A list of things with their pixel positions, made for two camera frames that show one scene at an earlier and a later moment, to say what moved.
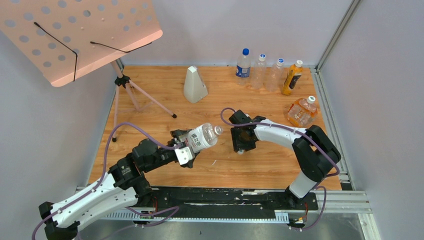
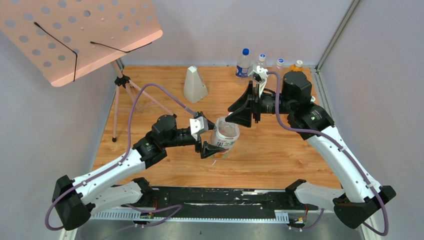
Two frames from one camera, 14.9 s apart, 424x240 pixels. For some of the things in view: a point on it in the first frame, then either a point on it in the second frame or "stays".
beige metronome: (194, 89) stays
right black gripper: (238, 145) -> (242, 116)
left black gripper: (180, 142) -> (199, 138)
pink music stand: (65, 39) stays
